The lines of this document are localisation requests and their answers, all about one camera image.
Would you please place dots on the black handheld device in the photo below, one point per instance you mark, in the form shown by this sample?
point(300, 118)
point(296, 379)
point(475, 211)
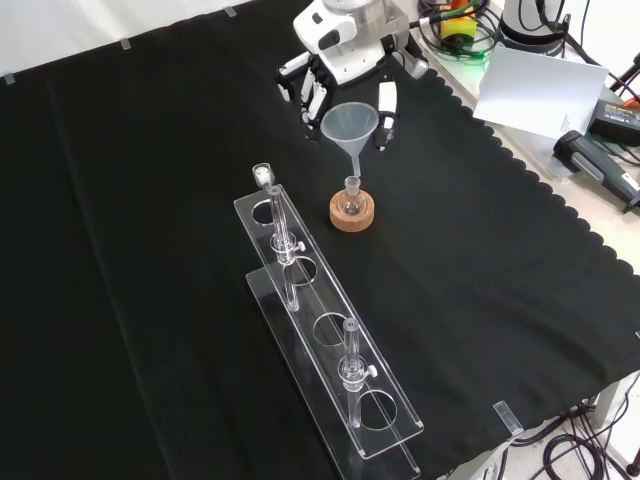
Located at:
point(595, 165)

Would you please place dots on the clear plastic funnel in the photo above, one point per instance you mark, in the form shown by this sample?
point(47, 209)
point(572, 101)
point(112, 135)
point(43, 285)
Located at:
point(350, 130)

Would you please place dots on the clear tape strip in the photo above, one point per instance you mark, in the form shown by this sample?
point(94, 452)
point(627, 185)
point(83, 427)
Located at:
point(229, 11)
point(8, 78)
point(126, 44)
point(507, 417)

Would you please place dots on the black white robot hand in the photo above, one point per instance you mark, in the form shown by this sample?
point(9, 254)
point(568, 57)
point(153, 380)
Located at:
point(345, 62)

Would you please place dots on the yellow stop button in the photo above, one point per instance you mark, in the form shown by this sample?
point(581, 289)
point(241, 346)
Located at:
point(457, 27)

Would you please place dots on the black cloth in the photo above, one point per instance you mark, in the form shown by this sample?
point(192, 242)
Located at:
point(150, 250)

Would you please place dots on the black power adapter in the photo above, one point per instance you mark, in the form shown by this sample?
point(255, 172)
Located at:
point(617, 117)

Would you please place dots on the round-bottom glass flask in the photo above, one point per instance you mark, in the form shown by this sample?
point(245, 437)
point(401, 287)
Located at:
point(350, 202)

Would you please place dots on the clear funnel stand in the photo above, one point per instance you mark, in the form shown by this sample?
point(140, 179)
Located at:
point(340, 360)

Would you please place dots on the pale board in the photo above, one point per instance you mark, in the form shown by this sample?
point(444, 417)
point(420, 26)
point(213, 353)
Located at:
point(540, 92)

